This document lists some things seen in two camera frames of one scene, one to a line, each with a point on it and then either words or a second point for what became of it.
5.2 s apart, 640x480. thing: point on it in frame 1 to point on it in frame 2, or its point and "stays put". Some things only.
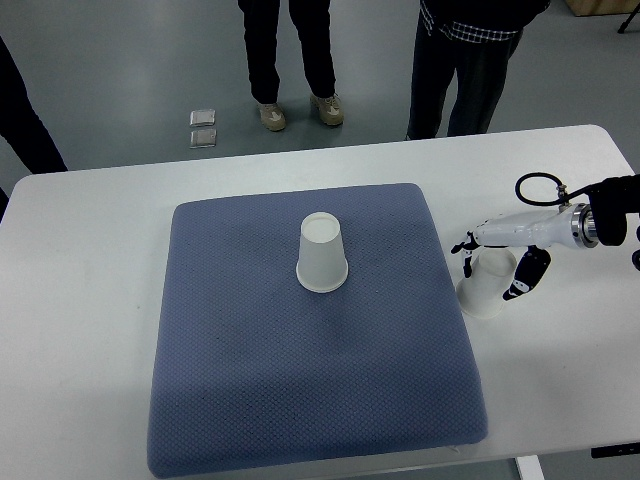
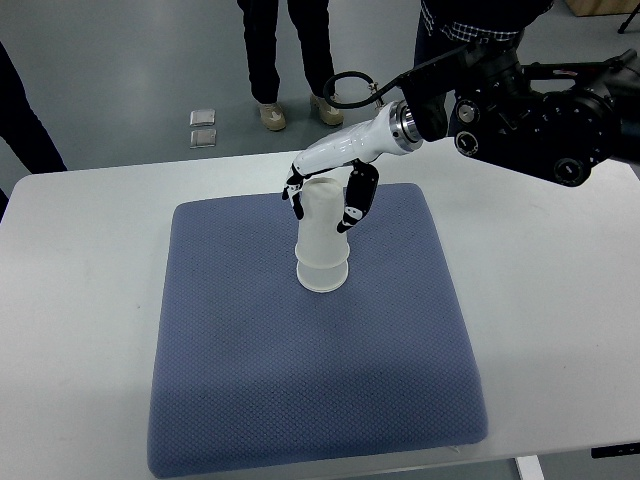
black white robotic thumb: (529, 271) to (361, 191)
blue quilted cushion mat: (258, 373) stays put
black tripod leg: (628, 20) stays put
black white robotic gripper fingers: (467, 247) to (293, 190)
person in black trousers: (313, 22) stays put
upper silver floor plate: (202, 117) stays put
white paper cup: (481, 295) to (320, 244)
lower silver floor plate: (203, 138) stays put
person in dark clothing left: (21, 127) stays put
